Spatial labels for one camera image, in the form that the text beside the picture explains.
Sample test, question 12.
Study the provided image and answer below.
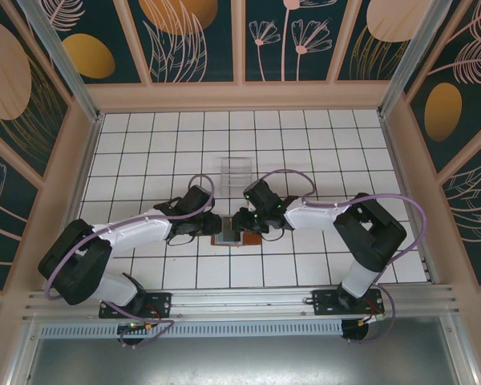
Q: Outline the black card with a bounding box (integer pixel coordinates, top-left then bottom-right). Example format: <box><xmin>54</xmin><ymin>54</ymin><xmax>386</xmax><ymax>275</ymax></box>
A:
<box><xmin>222</xmin><ymin>218</ymin><xmax>241</xmax><ymax>244</ymax></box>

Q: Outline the brown leather card holder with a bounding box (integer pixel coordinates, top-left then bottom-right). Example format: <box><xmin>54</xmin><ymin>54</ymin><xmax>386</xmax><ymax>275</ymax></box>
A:
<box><xmin>211</xmin><ymin>216</ymin><xmax>262</xmax><ymax>248</ymax></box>

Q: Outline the clear plastic box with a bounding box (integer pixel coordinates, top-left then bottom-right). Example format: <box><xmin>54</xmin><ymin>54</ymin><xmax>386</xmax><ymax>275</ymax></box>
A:
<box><xmin>218</xmin><ymin>156</ymin><xmax>254</xmax><ymax>197</ymax></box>

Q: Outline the grey metal sheet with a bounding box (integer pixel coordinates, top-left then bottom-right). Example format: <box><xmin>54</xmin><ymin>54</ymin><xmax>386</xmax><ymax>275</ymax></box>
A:
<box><xmin>7</xmin><ymin>316</ymin><xmax>478</xmax><ymax>385</ymax></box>

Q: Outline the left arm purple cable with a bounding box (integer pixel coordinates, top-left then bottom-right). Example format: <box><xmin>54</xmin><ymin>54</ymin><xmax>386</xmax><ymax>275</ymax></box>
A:
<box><xmin>43</xmin><ymin>174</ymin><xmax>218</xmax><ymax>348</ymax></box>

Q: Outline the aluminium front rail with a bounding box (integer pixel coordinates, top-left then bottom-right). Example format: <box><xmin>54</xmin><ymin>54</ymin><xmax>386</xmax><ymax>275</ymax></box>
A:
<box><xmin>22</xmin><ymin>283</ymin><xmax>464</xmax><ymax>322</ymax></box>

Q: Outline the slotted grey cable tray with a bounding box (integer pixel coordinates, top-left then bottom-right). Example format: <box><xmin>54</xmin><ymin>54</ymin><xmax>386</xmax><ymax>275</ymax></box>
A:
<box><xmin>38</xmin><ymin>320</ymin><xmax>345</xmax><ymax>338</ymax></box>

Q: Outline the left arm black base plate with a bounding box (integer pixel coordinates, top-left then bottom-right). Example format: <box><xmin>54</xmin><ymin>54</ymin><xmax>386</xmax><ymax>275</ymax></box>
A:
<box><xmin>99</xmin><ymin>291</ymin><xmax>173</xmax><ymax>320</ymax></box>

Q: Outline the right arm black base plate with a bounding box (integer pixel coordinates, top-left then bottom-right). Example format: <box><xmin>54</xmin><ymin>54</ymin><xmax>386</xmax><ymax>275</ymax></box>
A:
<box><xmin>311</xmin><ymin>288</ymin><xmax>386</xmax><ymax>318</ymax></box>

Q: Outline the aluminium corner post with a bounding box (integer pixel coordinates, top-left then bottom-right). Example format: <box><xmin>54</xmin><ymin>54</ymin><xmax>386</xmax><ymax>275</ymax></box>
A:
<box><xmin>376</xmin><ymin>0</ymin><xmax>446</xmax><ymax>118</ymax></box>
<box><xmin>18</xmin><ymin>0</ymin><xmax>105</xmax><ymax>124</ymax></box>

